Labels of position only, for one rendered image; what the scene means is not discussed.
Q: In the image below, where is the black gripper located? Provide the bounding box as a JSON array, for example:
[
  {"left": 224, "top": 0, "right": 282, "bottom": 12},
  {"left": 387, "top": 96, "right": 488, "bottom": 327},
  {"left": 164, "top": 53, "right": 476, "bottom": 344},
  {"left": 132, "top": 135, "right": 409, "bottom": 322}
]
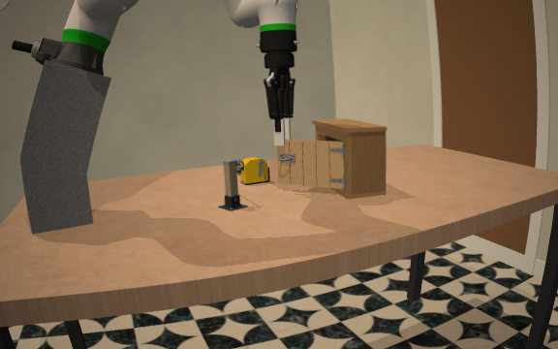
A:
[{"left": 263, "top": 53, "right": 295, "bottom": 145}]

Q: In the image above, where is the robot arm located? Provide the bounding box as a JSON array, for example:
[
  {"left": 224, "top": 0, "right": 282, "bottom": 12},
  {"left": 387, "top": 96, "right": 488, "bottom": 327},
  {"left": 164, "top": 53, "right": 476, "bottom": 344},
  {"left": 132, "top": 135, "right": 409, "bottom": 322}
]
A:
[{"left": 12, "top": 0, "right": 298, "bottom": 75}]

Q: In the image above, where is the yellow tape measure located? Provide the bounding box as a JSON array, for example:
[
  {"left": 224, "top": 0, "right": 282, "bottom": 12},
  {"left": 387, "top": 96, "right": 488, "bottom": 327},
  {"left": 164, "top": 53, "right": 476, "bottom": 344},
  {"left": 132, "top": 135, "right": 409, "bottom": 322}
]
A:
[{"left": 241, "top": 157, "right": 270, "bottom": 185}]

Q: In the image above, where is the grey post with hook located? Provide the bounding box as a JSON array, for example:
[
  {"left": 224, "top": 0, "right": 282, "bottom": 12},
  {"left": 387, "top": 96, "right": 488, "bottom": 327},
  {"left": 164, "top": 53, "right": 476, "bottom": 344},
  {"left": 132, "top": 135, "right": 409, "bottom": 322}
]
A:
[{"left": 220, "top": 158, "right": 248, "bottom": 211}]

